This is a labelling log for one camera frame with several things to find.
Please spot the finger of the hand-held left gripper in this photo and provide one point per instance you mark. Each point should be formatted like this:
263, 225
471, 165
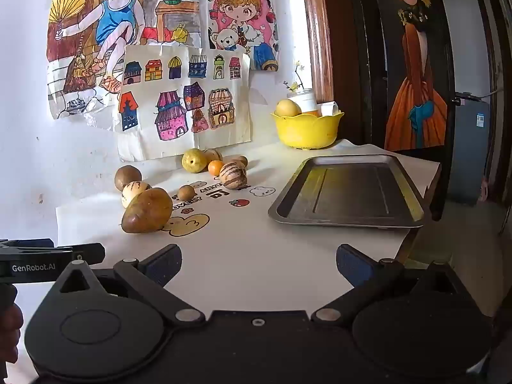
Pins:
91, 252
28, 243

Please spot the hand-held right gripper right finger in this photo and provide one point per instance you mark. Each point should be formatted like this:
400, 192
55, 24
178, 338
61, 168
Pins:
354, 266

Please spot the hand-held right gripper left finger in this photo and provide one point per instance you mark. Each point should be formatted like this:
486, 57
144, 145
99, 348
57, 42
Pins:
166, 264

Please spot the large yellow-brown mango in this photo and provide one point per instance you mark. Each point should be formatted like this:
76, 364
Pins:
148, 212

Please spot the metal baking tray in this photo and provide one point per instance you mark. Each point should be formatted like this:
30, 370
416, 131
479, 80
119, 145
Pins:
352, 192

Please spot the pale striped pepino melon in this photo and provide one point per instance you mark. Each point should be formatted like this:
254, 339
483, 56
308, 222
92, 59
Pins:
134, 192

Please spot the small brown kiwi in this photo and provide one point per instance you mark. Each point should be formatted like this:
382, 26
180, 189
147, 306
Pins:
186, 192

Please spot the yellow-brown round fruit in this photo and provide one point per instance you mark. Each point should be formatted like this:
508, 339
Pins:
127, 176

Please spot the yellow-green pear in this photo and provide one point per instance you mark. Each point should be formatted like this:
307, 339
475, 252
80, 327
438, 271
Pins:
194, 161

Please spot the orange tangerine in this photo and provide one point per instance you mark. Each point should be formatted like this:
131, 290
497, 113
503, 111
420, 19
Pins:
216, 168

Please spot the purple striped pepino melon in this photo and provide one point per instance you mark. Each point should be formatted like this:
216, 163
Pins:
233, 175

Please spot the person's left hand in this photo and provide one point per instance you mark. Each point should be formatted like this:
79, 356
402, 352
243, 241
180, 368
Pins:
10, 336

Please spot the white printed tablecloth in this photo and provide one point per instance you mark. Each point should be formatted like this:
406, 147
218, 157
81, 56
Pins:
248, 240

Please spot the yellow plastic bowl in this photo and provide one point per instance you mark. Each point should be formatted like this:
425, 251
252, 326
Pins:
306, 130

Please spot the white paper box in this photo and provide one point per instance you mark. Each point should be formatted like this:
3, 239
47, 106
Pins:
330, 108

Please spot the grey appliance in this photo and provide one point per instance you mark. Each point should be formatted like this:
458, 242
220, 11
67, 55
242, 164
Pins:
468, 152

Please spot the white jar with orange band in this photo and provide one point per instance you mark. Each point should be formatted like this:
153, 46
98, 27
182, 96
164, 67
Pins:
306, 102

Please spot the large pale yellow fruit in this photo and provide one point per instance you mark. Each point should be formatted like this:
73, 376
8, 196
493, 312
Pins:
288, 108

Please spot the drawing of colourful houses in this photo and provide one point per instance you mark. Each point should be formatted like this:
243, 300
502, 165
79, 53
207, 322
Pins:
180, 92

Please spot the painting of orange dress figure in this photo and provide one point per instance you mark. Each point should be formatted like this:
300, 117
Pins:
416, 88

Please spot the yellow flower twig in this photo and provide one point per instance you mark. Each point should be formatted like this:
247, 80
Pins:
296, 78

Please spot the black door panel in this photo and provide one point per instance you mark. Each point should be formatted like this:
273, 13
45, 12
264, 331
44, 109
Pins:
368, 56

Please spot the brown wooden door frame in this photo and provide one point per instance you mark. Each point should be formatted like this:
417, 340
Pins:
318, 32

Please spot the wall poster of laughing child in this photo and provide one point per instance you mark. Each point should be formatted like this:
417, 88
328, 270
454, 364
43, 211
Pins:
116, 16

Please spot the pink wall poster with teddy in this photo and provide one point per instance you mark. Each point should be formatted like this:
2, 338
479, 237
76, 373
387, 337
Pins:
240, 12

